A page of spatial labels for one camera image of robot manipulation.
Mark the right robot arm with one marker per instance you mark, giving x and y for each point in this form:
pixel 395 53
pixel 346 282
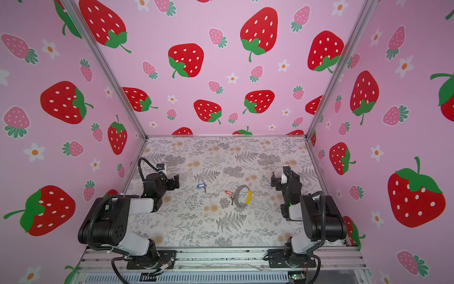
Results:
pixel 321 219

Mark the corner aluminium post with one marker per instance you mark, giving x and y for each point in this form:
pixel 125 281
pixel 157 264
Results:
pixel 76 16
pixel 356 33

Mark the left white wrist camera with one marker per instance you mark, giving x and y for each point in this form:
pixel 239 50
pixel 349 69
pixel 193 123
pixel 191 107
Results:
pixel 161 167

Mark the key with blue tag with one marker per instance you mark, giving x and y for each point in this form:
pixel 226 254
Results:
pixel 202 186

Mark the grey strap keyring yellow clasp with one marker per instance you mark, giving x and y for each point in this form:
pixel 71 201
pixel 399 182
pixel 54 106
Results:
pixel 242 196

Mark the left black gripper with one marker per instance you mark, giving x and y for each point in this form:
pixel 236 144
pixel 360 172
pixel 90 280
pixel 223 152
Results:
pixel 171 182

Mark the right corner aluminium post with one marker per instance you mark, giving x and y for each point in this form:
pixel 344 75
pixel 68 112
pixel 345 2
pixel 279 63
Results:
pixel 356 33

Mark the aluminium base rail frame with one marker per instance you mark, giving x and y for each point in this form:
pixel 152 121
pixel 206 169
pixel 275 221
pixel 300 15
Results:
pixel 246 265

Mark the key with red tag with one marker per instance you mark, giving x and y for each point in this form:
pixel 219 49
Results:
pixel 229 194

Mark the left corner aluminium post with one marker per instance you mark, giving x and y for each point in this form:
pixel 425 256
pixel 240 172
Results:
pixel 76 16

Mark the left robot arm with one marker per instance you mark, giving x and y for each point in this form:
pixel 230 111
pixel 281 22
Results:
pixel 105 228

